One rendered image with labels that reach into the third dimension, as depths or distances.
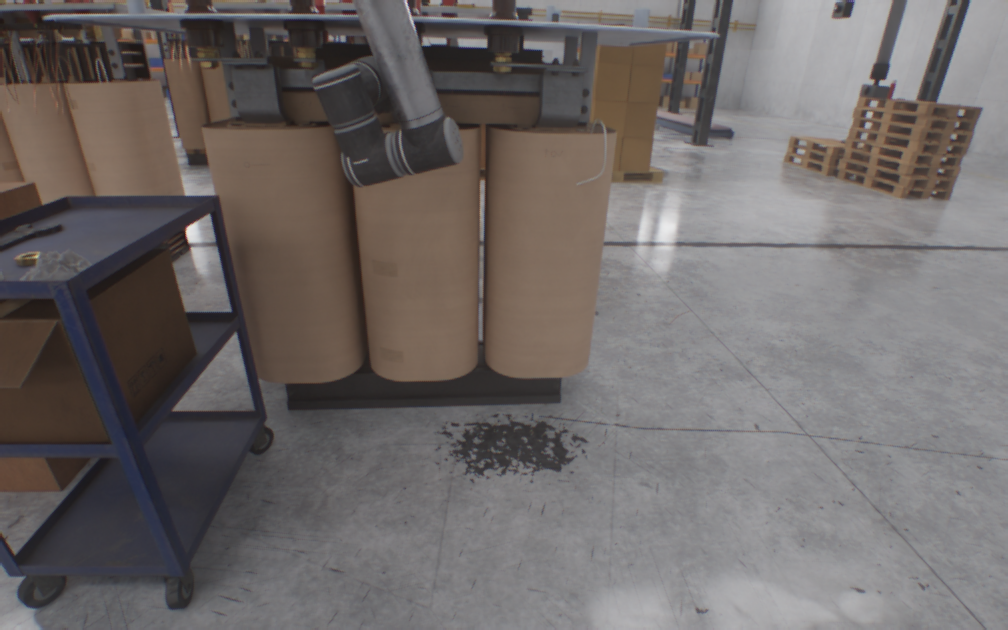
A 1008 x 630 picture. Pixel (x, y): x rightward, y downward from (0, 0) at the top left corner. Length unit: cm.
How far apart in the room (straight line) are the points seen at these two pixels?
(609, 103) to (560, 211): 478
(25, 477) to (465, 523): 142
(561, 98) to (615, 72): 476
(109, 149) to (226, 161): 215
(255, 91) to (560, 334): 122
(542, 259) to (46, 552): 159
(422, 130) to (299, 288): 80
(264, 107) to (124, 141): 219
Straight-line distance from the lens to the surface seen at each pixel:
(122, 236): 147
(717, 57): 1107
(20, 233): 160
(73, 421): 134
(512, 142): 160
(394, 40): 115
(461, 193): 161
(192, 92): 769
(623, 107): 643
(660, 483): 186
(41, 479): 218
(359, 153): 124
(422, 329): 176
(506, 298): 174
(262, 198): 169
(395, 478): 179
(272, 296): 180
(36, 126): 403
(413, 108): 117
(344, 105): 122
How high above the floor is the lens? 125
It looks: 27 degrees down
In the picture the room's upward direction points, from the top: 2 degrees clockwise
